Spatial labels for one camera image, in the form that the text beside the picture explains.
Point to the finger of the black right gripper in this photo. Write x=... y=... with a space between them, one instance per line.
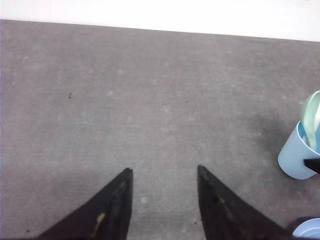
x=312 y=164

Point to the mint green plastic spoon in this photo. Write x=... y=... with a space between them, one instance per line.
x=310 y=118

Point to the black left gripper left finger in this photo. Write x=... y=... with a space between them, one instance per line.
x=106 y=215

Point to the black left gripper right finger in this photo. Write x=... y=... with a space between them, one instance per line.
x=225 y=215

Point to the light blue plastic cup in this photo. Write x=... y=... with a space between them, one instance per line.
x=292 y=155

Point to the blue plastic plate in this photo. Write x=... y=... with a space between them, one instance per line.
x=308 y=229

